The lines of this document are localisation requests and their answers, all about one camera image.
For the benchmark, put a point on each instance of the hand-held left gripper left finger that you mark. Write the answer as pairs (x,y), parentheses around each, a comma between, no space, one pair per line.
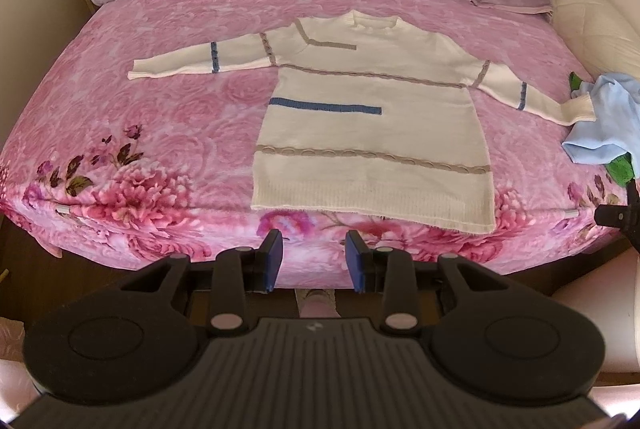
(272,261)

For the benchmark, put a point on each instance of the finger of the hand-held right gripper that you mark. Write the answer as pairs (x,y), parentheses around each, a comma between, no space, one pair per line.
(620,215)

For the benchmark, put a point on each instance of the green cloth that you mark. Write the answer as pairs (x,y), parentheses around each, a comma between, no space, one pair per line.
(620,169)

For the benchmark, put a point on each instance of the white striped knit sweater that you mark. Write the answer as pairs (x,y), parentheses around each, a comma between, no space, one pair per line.
(375,134)

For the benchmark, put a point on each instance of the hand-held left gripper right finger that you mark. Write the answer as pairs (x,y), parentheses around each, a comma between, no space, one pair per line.
(354,264)

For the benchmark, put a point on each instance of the light blue cloth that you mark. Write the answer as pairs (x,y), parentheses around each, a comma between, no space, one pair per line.
(610,119)

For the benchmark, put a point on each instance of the person's foot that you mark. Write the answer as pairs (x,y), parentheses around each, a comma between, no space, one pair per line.
(316,304)

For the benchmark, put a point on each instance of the pink floral blanket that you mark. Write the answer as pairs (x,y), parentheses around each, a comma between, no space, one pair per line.
(150,119)

